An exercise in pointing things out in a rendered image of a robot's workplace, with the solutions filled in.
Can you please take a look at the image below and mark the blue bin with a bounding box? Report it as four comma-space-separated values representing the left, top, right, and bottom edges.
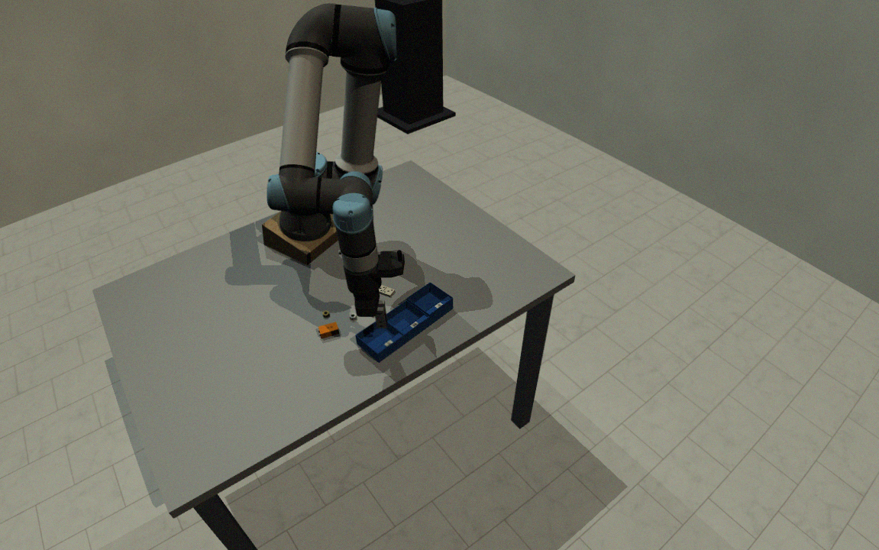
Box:
355, 283, 453, 363

